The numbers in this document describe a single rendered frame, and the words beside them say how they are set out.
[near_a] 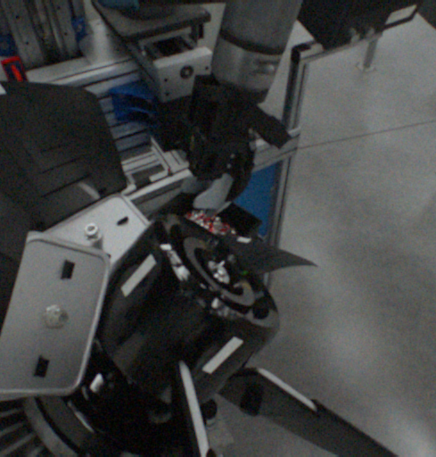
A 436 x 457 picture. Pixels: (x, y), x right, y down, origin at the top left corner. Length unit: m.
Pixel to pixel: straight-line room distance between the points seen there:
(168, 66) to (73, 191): 0.63
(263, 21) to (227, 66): 0.06
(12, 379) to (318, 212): 1.83
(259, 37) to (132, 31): 0.60
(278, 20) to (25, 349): 0.36
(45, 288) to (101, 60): 0.91
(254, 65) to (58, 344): 0.33
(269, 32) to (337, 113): 2.18
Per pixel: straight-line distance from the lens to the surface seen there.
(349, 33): 0.93
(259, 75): 0.47
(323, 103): 2.68
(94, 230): 0.35
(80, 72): 1.09
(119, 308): 0.27
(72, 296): 0.27
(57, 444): 0.32
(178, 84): 1.01
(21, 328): 0.26
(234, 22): 0.46
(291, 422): 0.42
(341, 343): 1.67
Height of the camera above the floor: 1.47
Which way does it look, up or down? 51 degrees down
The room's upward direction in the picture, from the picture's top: straight up
